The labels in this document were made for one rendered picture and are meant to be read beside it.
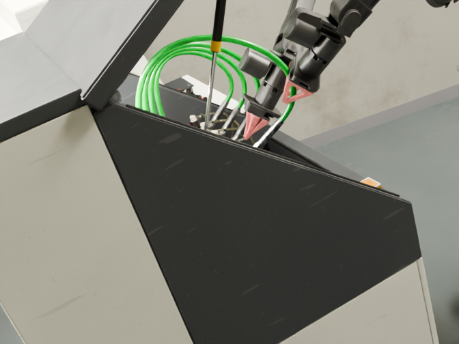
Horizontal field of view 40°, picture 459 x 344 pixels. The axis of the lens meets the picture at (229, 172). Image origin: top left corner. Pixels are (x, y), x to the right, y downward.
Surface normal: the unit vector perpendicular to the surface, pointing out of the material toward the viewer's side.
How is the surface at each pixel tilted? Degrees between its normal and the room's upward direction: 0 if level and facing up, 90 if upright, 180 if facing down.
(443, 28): 90
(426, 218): 0
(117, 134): 90
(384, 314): 90
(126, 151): 90
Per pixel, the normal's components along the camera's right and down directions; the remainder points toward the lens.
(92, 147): 0.41, 0.32
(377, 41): 0.18, 0.43
